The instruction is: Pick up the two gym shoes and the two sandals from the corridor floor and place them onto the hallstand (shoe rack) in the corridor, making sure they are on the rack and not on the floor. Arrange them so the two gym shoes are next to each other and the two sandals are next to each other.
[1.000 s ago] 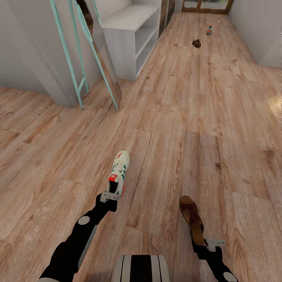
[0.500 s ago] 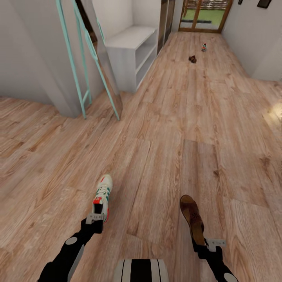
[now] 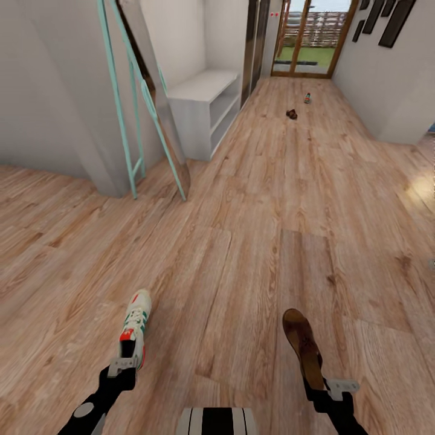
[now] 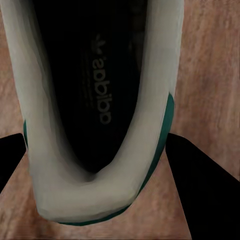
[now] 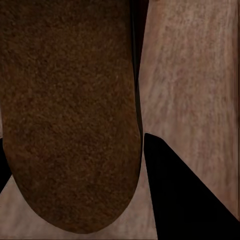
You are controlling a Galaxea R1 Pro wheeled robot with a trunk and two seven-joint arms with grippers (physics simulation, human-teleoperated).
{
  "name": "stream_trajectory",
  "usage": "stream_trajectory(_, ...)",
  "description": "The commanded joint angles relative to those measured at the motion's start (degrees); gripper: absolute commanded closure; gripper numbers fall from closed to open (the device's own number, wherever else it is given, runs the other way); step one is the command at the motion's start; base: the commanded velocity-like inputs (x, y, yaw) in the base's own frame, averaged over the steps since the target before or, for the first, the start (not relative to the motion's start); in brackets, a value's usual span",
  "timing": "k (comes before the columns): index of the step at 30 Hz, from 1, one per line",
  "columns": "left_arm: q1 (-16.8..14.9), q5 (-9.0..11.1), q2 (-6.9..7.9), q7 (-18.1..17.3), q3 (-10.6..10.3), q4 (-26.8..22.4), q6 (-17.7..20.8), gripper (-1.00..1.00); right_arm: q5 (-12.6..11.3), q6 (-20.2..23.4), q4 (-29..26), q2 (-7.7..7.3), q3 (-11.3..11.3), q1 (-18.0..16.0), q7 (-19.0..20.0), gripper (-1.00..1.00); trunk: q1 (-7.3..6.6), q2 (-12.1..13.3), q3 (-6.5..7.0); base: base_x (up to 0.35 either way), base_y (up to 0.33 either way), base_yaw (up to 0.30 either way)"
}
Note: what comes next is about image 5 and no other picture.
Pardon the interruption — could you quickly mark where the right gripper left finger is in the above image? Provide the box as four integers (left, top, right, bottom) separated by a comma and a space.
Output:
0, 138, 12, 193

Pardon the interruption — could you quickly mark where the sandal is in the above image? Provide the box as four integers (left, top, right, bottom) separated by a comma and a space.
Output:
0, 0, 149, 234

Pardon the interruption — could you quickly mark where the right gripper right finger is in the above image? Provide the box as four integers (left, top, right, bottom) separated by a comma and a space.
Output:
143, 133, 240, 240

